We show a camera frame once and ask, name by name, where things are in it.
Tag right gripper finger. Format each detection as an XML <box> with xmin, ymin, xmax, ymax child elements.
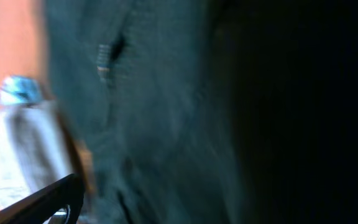
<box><xmin>0</xmin><ymin>174</ymin><xmax>85</xmax><ymax>224</ymax></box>

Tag folded blue jeans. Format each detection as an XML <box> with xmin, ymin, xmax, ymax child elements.
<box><xmin>0</xmin><ymin>75</ymin><xmax>45</xmax><ymax>106</ymax></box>

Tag black shorts with mesh lining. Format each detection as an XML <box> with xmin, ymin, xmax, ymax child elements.
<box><xmin>42</xmin><ymin>0</ymin><xmax>358</xmax><ymax>223</ymax></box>

